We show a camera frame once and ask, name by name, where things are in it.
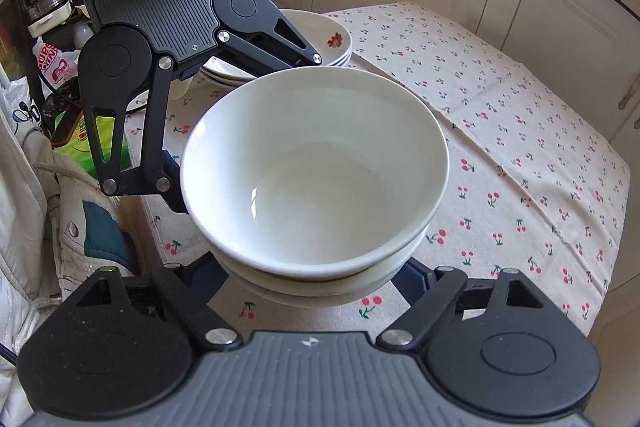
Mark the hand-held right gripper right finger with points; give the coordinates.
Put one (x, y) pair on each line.
(412, 279)

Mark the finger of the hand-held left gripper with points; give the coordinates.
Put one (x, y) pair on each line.
(170, 179)
(295, 47)

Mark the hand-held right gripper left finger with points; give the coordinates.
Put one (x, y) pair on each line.
(210, 277)

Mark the white ceramic bowl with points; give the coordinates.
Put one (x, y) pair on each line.
(310, 157)

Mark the green package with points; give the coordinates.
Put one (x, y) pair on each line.
(82, 157)

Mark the small white appliance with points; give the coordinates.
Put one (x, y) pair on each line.
(47, 19)

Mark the white bag red print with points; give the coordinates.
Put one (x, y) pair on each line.
(55, 67)

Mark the person's white jacket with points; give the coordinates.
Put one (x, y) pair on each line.
(30, 257)

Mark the cherry print tablecloth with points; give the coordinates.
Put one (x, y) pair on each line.
(500, 107)

